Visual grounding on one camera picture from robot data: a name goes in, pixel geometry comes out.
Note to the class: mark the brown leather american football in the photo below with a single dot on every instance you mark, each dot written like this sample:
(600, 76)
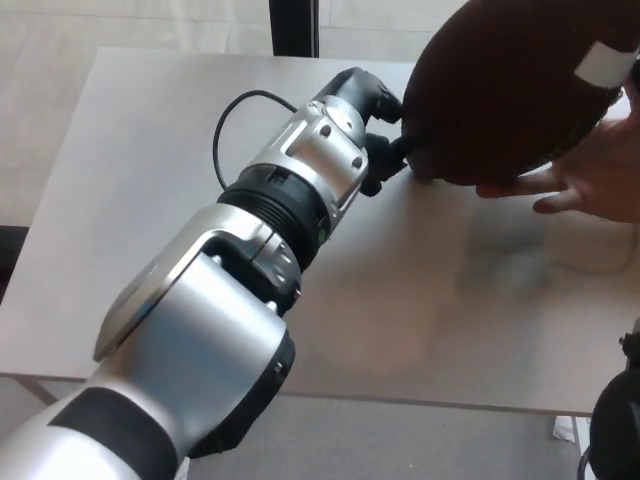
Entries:
(500, 100)

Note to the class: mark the black object beside table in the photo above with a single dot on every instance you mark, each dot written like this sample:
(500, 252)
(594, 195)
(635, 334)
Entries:
(10, 260)

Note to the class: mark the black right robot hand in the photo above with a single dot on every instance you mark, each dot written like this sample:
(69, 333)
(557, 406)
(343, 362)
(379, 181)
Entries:
(634, 75)

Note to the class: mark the white metal table frame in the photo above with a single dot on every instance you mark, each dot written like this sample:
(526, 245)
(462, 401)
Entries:
(40, 392)

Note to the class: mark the bare person's hand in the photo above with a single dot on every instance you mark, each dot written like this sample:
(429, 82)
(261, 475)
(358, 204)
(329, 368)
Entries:
(600, 175)

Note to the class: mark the black vertical window post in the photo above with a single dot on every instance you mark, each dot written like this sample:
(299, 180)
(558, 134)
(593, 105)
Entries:
(295, 27)

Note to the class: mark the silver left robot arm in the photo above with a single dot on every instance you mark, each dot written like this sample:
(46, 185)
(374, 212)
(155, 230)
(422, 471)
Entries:
(200, 325)

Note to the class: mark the white metal table leg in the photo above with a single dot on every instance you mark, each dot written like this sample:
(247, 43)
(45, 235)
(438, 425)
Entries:
(584, 432)

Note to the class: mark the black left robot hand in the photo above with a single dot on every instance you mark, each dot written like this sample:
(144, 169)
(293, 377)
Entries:
(365, 97)

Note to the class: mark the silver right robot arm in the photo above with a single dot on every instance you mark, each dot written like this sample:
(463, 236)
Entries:
(620, 415)

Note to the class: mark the crumpled white paper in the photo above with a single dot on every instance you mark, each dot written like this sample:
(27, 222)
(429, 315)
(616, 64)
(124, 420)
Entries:
(565, 430)

